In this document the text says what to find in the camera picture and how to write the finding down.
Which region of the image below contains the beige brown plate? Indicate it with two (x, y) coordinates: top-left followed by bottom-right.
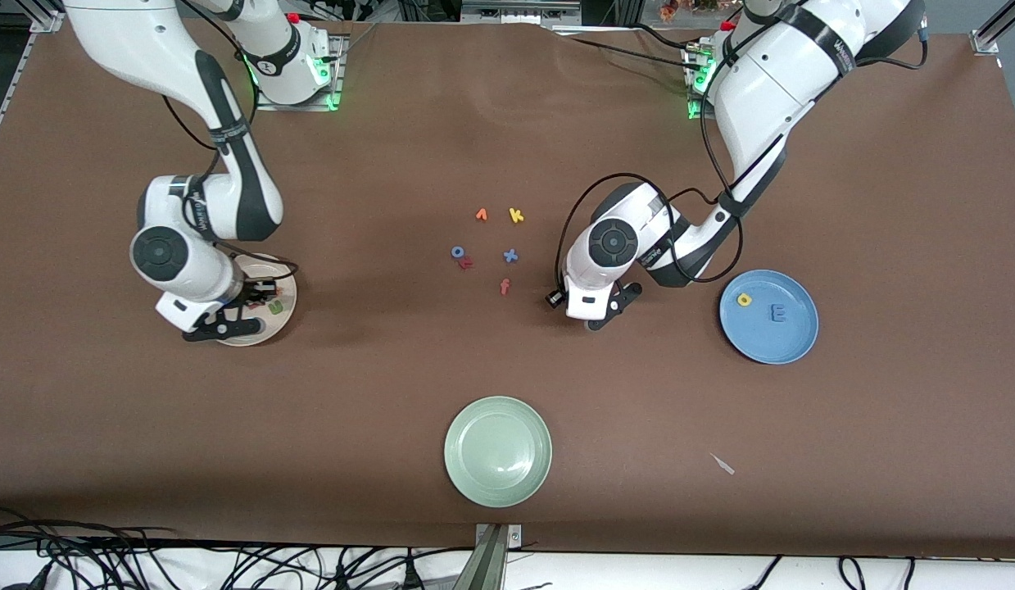
(216, 254), (298, 347)

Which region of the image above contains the orange flower decoration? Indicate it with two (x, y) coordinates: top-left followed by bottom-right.
(659, 0), (721, 21)

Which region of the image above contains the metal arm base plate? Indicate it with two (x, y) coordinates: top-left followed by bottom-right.
(683, 45), (774, 122)
(256, 34), (348, 112)

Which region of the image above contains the blue plate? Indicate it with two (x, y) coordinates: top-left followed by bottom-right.
(718, 269), (820, 365)

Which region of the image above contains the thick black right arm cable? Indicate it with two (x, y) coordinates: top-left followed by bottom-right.
(161, 0), (300, 275)

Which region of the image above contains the aluminium frame rail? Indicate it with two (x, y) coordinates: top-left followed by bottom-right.
(460, 0), (582, 24)

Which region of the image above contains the black cable lying on table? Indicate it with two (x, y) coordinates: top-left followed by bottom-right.
(556, 35), (705, 70)

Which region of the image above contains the metal table edge bracket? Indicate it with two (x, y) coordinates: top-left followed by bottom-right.
(473, 523), (524, 590)

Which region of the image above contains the brown table cover sheet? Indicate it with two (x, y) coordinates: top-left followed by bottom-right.
(0, 15), (1015, 558)

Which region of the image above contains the pale green plate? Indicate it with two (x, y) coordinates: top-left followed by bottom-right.
(443, 396), (553, 509)

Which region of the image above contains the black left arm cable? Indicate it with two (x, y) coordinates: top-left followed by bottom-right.
(546, 20), (930, 309)

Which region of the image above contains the black cable tangle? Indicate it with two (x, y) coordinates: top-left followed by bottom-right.
(0, 506), (475, 590)

